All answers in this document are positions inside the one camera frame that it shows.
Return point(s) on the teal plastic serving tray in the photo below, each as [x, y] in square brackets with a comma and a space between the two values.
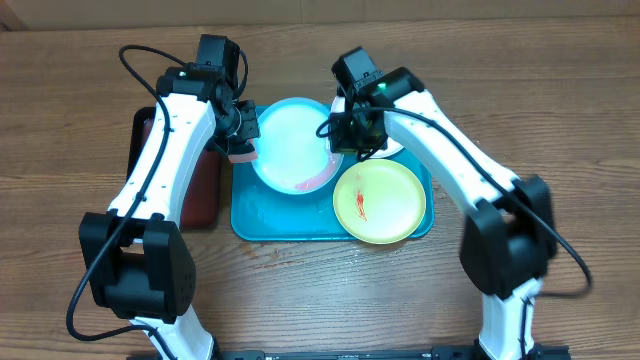
[262, 214]

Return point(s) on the yellow-green plate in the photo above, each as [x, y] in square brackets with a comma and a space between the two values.
[379, 201]

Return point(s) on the white pink-rimmed plate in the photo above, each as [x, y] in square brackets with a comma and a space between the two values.
[389, 149]

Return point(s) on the light blue plate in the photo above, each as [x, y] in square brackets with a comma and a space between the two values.
[291, 158]

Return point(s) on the black tray with red liquid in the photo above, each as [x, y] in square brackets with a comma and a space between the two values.
[201, 202]

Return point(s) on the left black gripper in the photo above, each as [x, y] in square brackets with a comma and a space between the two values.
[251, 128]

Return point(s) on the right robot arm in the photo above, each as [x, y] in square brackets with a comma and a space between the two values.
[509, 235]

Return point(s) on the dark green sponge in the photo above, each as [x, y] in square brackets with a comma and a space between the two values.
[242, 152]

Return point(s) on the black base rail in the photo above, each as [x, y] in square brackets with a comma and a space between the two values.
[350, 354]

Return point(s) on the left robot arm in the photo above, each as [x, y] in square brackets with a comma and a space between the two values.
[138, 264]

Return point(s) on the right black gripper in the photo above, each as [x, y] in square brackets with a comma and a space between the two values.
[341, 129]

